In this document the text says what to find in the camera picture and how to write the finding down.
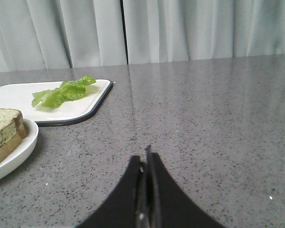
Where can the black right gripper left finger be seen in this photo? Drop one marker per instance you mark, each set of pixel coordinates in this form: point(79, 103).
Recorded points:
point(125, 207)

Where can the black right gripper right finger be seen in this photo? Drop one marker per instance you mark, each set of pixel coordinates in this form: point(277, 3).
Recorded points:
point(169, 206)

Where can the green lettuce leaf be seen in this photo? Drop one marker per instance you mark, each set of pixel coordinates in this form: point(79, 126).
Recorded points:
point(67, 91)

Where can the bread slice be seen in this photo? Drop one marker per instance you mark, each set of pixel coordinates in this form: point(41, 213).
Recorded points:
point(13, 143)
point(11, 122)

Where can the white round plate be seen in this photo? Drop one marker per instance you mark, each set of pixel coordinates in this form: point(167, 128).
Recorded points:
point(22, 152)

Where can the white cutting board dark rim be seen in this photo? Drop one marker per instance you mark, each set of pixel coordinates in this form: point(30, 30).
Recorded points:
point(19, 96)

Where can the grey curtain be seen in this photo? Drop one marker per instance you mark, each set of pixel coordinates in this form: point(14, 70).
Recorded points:
point(48, 34)

